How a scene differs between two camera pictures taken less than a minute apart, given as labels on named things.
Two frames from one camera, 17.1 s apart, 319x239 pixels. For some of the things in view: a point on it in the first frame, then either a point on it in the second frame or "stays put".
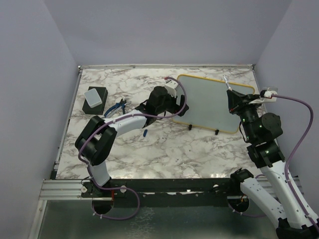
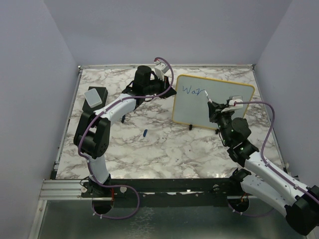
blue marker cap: x=145 y=132 stays put
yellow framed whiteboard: x=208 y=101 stays put
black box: x=98 y=109 stays put
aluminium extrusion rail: x=63 y=189 stays put
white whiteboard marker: x=227 y=83 to x=209 y=99
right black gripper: x=234 y=95 to x=218 y=107
